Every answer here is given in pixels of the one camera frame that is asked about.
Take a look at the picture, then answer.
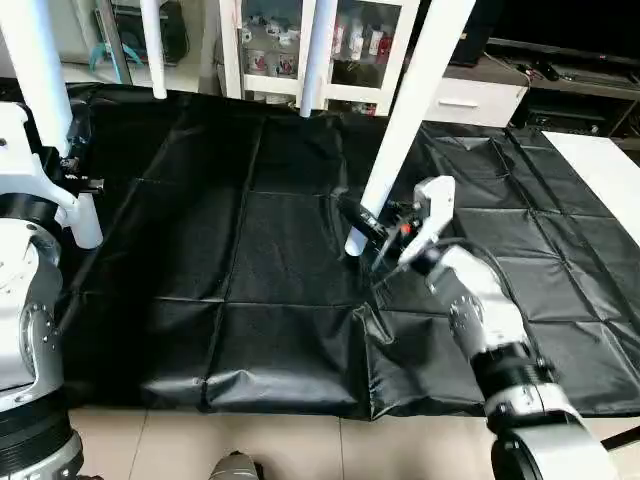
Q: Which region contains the white plastic table leg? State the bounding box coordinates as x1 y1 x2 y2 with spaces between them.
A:
139 0 170 102
0 0 104 251
297 0 342 119
344 0 477 258

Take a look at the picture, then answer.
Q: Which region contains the blue plastic stool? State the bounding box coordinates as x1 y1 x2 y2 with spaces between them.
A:
90 40 147 75

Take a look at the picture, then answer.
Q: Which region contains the black table mat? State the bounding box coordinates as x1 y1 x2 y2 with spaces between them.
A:
50 84 640 421

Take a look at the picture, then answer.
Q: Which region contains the white drawer unit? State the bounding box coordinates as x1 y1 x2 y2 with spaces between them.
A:
424 74 513 130

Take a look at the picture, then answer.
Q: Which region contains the white glass door cabinet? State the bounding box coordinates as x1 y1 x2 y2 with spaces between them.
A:
218 0 421 117

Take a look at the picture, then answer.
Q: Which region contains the white side table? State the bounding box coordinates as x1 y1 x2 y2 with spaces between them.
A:
544 130 640 247

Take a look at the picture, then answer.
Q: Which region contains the black box device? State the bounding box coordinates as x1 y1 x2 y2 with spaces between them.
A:
462 0 506 67

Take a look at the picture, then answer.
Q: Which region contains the black low media cabinet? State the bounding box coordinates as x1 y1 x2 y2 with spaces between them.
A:
488 38 640 151

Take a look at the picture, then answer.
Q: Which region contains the grey left robot foot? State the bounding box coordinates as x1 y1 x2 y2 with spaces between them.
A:
211 452 264 480

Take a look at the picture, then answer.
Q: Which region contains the black stand leg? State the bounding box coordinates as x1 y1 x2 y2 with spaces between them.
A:
600 424 640 453

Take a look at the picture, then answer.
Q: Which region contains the grey metal frame post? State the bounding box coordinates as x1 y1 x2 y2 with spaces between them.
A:
96 0 133 87

